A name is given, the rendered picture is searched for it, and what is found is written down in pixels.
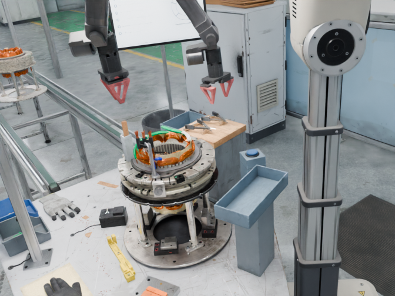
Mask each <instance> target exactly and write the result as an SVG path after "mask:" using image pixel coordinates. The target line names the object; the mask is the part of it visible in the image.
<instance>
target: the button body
mask: <svg viewBox="0 0 395 296"><path fill-rule="evenodd" d="M256 150H257V151H258V152H259V155H258V156H257V157H247V156H246V155H245V153H246V152H247V150H246V151H243V152H239V153H240V172H241V179H242V178H243V177H244V176H245V175H246V174H247V173H248V172H250V171H251V169H252V168H254V167H255V165H260V166H265V167H266V156H265V155H264V154H263V153H262V152H261V151H260V150H259V149H258V148H257V149H256Z"/></svg>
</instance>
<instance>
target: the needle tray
mask: <svg viewBox="0 0 395 296"><path fill-rule="evenodd" d="M287 185H288V172H286V171H282V170H277V169H273V168H269V167H265V166H260V165H255V167H254V168H252V169H251V171H250V172H248V173H247V174H246V175H245V176H244V177H243V178H242V179H241V180H240V181H239V182H238V183H237V184H235V185H234V186H233V187H232V188H231V189H230V190H229V191H228V192H227V193H226V194H225V195H224V196H223V197H222V198H221V199H220V200H219V201H218V202H217V203H216V204H215V205H214V209H215V218H217V219H219V220H223V221H226V222H228V223H232V224H234V225H235V237H236V253H237V267H238V268H239V269H241V270H243V271H246V272H249V273H251V274H253V275H256V276H258V277H261V275H262V274H263V273H264V271H265V270H266V269H267V267H268V266H269V264H270V263H271V262H272V260H273V259H274V257H275V243H274V208H273V202H274V200H275V199H276V198H277V197H278V195H279V194H280V193H281V192H282V191H283V190H284V189H285V188H286V186H287Z"/></svg>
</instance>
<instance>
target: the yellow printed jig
mask: <svg viewBox="0 0 395 296"><path fill-rule="evenodd" d="M111 237H112V239H111ZM111 237H110V236H107V237H106V239H107V241H108V245H109V246H110V248H111V250H112V251H113V253H114V254H115V256H116V258H117V259H118V260H119V262H120V269H121V271H122V272H123V274H124V278H125V279H126V281H127V282H130V281H132V280H134V279H135V274H136V273H135V270H134V269H133V267H132V265H131V264H130V262H129V261H128V260H127V259H126V258H125V256H124V255H123V253H122V252H121V250H120V249H119V247H118V246H117V240H116V236H115V235H114V234H112V235H111Z"/></svg>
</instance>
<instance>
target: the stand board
mask: <svg viewBox="0 0 395 296"><path fill-rule="evenodd" d="M226 121H227V122H228V123H226V122H225V123H224V124H223V125H221V126H219V121H210V122H204V123H205V124H206V125H207V126H209V127H212V128H216V129H211V130H212V132H211V131H209V132H208V133H206V134H203V129H194V130H191V129H190V130H188V131H187V132H186V133H188V134H189V135H190V136H192V137H197V139H198V140H199V139H202V140H205V141H206V142H208V143H210V144H211V145H212V146H213V148H214V149H215V148H217V147H218V146H220V145H221V144H224V143H225V142H227V141H228V140H230V139H232V138H234V137H235V136H237V135H239V134H241V133H242V132H244V131H245V130H246V125H245V124H242V123H238V122H234V121H231V120H226Z"/></svg>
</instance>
